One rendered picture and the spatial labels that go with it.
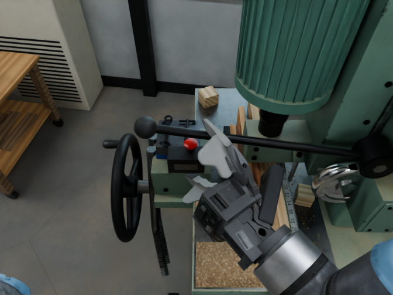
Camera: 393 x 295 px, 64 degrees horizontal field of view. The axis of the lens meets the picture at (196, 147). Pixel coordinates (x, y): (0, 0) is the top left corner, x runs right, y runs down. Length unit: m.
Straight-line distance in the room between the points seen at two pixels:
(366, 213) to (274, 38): 0.36
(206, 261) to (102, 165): 1.44
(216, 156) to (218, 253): 0.24
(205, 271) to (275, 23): 0.45
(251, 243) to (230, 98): 0.60
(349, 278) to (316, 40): 0.30
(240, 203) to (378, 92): 0.30
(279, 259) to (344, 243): 0.45
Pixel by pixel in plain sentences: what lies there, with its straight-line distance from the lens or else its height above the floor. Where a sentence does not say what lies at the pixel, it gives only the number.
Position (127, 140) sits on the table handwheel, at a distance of 0.81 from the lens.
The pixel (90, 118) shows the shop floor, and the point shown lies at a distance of 2.30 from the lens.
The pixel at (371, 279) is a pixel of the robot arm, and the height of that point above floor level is 1.23.
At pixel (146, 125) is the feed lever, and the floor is 1.20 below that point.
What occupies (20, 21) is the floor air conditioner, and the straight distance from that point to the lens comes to 2.12.
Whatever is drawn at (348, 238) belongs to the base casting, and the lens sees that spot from 0.88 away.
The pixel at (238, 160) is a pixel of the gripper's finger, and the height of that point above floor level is 1.17.
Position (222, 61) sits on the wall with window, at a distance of 2.17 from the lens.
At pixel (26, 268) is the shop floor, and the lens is 1.82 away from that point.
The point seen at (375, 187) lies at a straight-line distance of 0.62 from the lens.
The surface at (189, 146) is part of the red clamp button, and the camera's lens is 0.67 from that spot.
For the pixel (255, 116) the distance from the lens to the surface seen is 0.86.
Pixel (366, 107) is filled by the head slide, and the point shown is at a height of 1.17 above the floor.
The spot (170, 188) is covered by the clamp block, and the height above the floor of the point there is 0.90.
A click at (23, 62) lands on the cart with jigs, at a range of 1.99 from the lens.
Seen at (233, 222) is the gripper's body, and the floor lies 1.13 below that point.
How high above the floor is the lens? 1.53
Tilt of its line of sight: 50 degrees down
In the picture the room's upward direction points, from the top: straight up
